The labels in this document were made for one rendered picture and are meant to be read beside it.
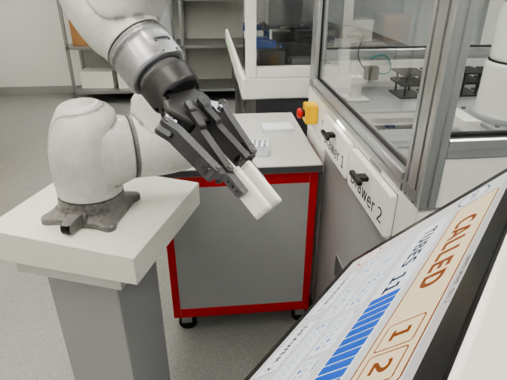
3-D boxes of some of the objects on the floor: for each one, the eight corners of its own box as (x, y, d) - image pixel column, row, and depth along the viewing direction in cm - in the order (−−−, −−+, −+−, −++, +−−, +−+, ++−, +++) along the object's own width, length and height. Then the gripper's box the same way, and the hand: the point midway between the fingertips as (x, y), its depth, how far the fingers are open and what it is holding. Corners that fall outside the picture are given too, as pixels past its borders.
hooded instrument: (243, 240, 248) (238, -153, 167) (227, 130, 413) (221, -94, 332) (447, 228, 259) (536, -146, 178) (352, 126, 423) (376, -93, 342)
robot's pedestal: (68, 457, 138) (7, 259, 104) (118, 379, 164) (81, 201, 130) (155, 482, 132) (121, 280, 97) (193, 397, 157) (176, 214, 123)
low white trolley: (173, 336, 183) (154, 170, 149) (180, 251, 238) (167, 115, 204) (310, 326, 188) (323, 163, 154) (286, 245, 243) (291, 111, 209)
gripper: (128, 63, 53) (253, 219, 50) (208, 49, 64) (314, 176, 61) (109, 105, 57) (220, 248, 55) (185, 85, 69) (282, 203, 66)
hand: (253, 190), depth 58 cm, fingers closed
